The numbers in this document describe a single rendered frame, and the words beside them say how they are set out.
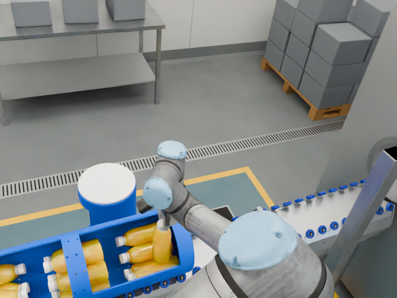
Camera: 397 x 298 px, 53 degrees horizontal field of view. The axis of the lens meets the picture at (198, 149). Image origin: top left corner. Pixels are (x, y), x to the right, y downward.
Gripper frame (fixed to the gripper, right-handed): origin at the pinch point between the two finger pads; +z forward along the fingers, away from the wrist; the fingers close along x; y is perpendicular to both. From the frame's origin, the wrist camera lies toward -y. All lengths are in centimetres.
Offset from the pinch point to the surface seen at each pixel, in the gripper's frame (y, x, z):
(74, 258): -32.0, 1.2, 7.4
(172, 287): 4.0, -5.2, 37.5
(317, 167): 200, 112, 130
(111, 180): -7, 53, 26
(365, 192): 65, -26, -21
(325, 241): 86, -6, 42
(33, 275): -48, 15, 31
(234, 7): 217, 336, 66
